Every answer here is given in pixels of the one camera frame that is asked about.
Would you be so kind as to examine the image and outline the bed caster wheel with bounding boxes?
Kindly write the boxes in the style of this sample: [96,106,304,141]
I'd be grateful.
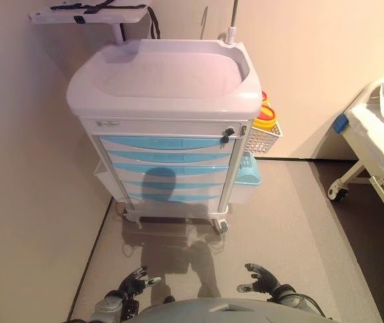
[328,186,350,203]

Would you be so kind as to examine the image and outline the cart caster wheel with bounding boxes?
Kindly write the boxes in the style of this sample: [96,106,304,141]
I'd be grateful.
[213,218,230,234]

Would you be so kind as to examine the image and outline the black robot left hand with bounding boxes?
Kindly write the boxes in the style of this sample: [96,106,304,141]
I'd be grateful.
[117,265,163,297]

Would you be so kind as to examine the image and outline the white perforated basket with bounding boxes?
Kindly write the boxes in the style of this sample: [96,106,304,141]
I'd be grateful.
[247,121,285,155]

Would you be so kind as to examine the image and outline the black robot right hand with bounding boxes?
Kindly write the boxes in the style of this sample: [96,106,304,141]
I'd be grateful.
[236,262,284,302]

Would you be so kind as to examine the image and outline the blue bed corner bumper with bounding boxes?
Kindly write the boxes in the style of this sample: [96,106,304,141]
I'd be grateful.
[332,114,350,134]

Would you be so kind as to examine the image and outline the white side bin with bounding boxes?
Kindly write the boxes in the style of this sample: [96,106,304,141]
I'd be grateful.
[93,160,114,199]

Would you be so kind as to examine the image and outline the white hospital bed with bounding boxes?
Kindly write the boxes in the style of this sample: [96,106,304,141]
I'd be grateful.
[328,75,384,249]

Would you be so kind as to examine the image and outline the grey robot torso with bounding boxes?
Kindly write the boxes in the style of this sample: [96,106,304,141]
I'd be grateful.
[133,297,331,323]

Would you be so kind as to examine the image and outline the white medical cart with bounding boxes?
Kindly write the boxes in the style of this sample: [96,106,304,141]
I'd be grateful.
[65,37,264,234]

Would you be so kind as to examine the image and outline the metal IV pole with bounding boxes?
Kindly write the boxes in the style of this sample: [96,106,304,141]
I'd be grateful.
[224,0,239,46]

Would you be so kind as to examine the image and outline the black cart keys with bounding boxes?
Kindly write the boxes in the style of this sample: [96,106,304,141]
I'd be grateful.
[219,127,236,147]

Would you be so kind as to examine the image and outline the black cable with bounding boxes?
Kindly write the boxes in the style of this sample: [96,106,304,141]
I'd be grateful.
[147,5,162,41]

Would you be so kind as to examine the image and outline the blue waste bin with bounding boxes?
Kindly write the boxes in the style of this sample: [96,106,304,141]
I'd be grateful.
[233,151,263,188]

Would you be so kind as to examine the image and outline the white shelf on post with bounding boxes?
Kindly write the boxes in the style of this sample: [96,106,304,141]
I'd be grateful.
[28,0,154,44]

